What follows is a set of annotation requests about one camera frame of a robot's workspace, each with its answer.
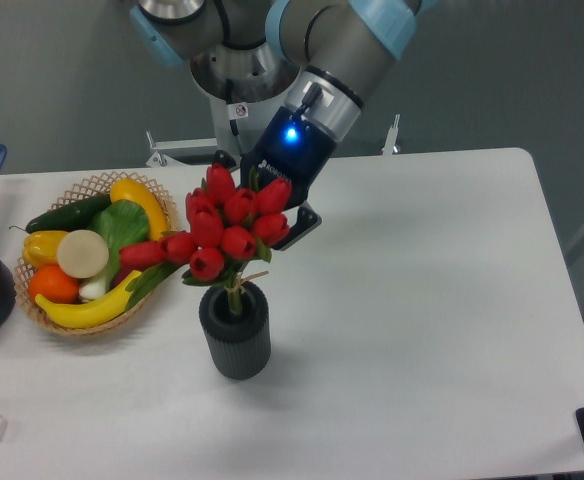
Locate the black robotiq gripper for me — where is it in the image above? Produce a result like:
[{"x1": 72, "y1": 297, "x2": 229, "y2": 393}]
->
[{"x1": 213, "y1": 65, "x2": 366, "y2": 252}]

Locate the red tulip bouquet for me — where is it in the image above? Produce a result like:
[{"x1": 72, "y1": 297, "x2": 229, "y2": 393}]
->
[{"x1": 119, "y1": 163, "x2": 292, "y2": 317}]

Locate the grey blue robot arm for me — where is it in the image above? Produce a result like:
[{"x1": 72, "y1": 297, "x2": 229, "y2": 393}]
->
[{"x1": 130, "y1": 1, "x2": 430, "y2": 249}]

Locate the dark grey ribbed vase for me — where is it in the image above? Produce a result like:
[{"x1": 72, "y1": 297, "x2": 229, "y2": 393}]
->
[{"x1": 199, "y1": 282, "x2": 271, "y2": 380}]

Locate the yellow squash upper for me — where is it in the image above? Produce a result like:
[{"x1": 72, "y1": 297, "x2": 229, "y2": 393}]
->
[{"x1": 110, "y1": 177, "x2": 169, "y2": 240}]

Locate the green bok choy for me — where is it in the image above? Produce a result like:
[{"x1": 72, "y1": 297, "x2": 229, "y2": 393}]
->
[{"x1": 79, "y1": 200, "x2": 150, "y2": 303}]

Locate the woven wicker basket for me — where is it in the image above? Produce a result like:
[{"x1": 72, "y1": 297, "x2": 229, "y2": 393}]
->
[{"x1": 14, "y1": 172, "x2": 179, "y2": 336}]

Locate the green cucumber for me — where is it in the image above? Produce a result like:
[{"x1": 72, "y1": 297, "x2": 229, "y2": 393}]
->
[{"x1": 10, "y1": 195, "x2": 111, "y2": 234}]

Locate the beige round disc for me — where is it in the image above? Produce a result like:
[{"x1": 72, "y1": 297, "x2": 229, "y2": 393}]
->
[{"x1": 56, "y1": 230, "x2": 109, "y2": 279}]

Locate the orange fruit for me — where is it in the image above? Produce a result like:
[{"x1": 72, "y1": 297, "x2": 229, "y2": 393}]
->
[{"x1": 27, "y1": 265, "x2": 79, "y2": 304}]

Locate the yellow bell pepper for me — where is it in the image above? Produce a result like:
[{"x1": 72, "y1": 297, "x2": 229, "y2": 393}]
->
[{"x1": 22, "y1": 230, "x2": 68, "y2": 269}]

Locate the long yellow squash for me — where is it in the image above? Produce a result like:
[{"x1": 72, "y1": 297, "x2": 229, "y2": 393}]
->
[{"x1": 35, "y1": 270, "x2": 142, "y2": 329}]

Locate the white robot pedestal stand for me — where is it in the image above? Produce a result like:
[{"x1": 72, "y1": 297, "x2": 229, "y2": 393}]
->
[{"x1": 144, "y1": 94, "x2": 402, "y2": 168}]

